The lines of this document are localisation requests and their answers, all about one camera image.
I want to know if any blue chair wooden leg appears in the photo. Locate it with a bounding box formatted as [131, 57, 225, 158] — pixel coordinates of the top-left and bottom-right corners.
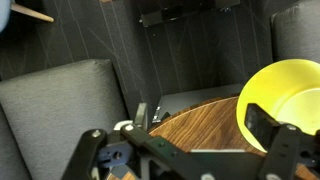
[0, 0, 55, 34]

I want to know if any dark grey sofa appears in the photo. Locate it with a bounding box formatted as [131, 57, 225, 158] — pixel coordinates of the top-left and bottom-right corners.
[0, 59, 130, 180]

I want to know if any dark grey ottoman seat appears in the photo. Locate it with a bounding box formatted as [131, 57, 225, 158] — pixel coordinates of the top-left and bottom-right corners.
[270, 0, 320, 64]

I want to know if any black table edge clamp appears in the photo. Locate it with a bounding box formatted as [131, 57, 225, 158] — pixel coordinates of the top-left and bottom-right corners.
[152, 105, 171, 124]

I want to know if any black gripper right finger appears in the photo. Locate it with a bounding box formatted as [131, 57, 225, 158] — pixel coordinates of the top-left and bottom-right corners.
[244, 103, 320, 180]

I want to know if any black metal stand base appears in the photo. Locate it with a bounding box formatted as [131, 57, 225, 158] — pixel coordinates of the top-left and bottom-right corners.
[139, 0, 242, 28]

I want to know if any yellow plastic bowl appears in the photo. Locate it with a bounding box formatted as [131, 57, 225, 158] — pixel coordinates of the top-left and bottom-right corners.
[235, 58, 320, 154]

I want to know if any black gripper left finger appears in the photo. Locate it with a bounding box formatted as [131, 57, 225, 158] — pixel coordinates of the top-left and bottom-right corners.
[61, 102, 214, 180]

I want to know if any grey box table base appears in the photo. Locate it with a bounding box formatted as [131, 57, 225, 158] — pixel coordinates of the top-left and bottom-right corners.
[152, 83, 244, 124]

